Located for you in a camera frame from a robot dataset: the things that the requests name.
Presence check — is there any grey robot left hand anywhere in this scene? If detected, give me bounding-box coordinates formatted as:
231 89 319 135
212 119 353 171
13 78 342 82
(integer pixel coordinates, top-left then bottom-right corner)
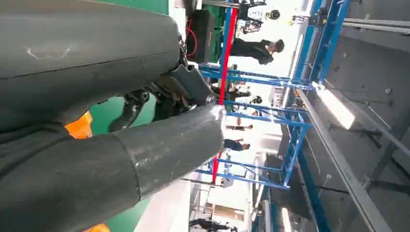
0 0 226 232

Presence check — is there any orange drink bottle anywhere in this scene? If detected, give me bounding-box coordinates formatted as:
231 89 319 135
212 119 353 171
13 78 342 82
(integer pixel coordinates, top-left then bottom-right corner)
82 223 112 232
64 111 94 140

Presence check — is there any green table mat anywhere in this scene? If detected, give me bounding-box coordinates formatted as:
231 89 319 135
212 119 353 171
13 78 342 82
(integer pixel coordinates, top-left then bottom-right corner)
89 0 169 232

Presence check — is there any black hard case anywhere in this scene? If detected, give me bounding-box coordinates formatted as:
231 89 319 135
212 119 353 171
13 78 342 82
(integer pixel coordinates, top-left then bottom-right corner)
187 9 216 64

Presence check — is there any green crate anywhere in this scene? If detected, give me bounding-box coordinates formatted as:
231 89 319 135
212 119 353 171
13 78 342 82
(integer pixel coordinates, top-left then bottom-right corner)
205 4 226 63

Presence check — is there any person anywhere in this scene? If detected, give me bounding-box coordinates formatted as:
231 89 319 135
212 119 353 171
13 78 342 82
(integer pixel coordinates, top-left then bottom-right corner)
188 218 238 232
230 38 286 66
225 124 254 131
223 138 251 152
224 86 252 101

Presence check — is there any blue metal rack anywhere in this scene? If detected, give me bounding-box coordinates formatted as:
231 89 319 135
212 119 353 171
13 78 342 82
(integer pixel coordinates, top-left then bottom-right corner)
195 62 315 190

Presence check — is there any white robot black head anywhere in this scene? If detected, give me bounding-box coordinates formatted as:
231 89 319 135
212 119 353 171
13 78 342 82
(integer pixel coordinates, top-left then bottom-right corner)
238 0 281 34

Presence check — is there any white table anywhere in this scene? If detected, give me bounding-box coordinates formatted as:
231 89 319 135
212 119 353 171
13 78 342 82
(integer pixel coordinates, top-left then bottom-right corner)
133 0 193 232

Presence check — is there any ceiling light fixture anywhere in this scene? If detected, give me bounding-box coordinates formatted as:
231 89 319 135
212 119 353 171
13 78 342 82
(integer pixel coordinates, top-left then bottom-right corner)
312 81 356 131

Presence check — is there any grey steel ceiling beam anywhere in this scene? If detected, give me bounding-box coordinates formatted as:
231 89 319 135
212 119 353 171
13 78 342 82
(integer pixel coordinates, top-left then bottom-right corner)
296 89 393 232

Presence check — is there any red cable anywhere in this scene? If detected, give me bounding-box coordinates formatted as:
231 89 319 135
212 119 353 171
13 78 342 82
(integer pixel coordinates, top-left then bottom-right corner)
187 18 198 59

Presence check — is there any red post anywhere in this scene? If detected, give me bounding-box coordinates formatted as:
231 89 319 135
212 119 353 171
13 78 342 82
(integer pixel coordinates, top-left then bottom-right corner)
211 7 239 185

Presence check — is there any blue steel gantry frame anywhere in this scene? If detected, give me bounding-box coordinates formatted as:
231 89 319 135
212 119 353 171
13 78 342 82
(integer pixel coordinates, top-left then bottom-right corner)
281 0 351 232

